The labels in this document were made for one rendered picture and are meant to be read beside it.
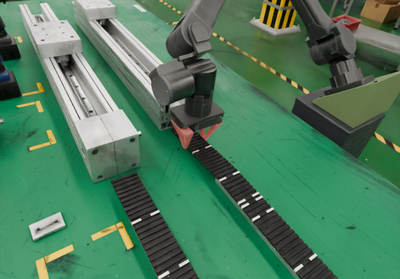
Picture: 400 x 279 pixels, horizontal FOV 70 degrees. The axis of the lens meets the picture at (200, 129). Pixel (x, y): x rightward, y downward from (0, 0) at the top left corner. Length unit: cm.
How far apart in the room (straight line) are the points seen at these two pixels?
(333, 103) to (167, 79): 56
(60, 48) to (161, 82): 45
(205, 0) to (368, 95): 49
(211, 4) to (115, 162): 37
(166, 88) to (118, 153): 17
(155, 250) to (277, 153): 38
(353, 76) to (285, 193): 44
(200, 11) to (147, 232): 41
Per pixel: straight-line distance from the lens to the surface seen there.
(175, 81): 49
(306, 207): 63
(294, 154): 73
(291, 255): 52
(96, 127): 59
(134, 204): 53
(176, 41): 55
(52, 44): 88
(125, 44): 104
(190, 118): 58
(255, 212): 54
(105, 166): 59
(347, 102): 89
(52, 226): 56
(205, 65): 54
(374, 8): 557
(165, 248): 48
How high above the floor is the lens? 124
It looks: 39 degrees down
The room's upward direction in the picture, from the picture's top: 7 degrees clockwise
